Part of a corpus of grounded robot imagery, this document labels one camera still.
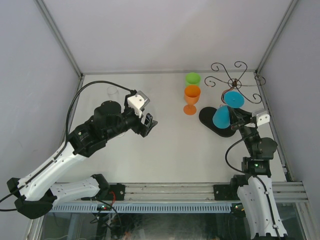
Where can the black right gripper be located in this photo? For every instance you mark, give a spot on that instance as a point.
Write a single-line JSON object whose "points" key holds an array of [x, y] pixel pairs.
{"points": [[242, 118]]}

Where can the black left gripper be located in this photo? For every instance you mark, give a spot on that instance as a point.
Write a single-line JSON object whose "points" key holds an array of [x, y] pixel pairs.
{"points": [[140, 128]]}

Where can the blue plastic wine glass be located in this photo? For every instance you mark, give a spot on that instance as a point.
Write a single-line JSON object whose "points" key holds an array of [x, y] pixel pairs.
{"points": [[221, 118]]}

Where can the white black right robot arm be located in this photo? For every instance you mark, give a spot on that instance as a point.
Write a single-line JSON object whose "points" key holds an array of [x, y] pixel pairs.
{"points": [[253, 182]]}

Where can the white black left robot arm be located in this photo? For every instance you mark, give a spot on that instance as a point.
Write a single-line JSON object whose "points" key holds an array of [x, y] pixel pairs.
{"points": [[38, 192]]}

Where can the orange plastic wine glass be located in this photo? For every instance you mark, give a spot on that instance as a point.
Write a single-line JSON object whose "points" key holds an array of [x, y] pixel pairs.
{"points": [[191, 96]]}

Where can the green plastic wine glass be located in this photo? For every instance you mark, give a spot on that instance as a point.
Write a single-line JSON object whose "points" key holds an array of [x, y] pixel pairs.
{"points": [[192, 78]]}

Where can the clear champagne flute back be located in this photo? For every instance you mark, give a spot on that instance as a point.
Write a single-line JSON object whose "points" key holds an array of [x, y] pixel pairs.
{"points": [[113, 93]]}

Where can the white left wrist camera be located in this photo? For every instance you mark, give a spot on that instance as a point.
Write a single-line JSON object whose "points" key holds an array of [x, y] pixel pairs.
{"points": [[138, 102]]}

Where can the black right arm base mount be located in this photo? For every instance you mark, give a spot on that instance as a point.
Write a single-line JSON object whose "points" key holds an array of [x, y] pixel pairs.
{"points": [[224, 192]]}

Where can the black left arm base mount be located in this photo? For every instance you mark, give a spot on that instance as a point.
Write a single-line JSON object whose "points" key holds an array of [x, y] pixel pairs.
{"points": [[115, 192]]}

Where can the aluminium front frame rail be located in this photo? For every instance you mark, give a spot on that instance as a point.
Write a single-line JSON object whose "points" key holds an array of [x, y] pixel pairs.
{"points": [[283, 192]]}

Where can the blue slotted cable duct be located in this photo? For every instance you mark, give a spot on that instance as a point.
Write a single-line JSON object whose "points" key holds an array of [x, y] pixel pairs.
{"points": [[144, 208]]}

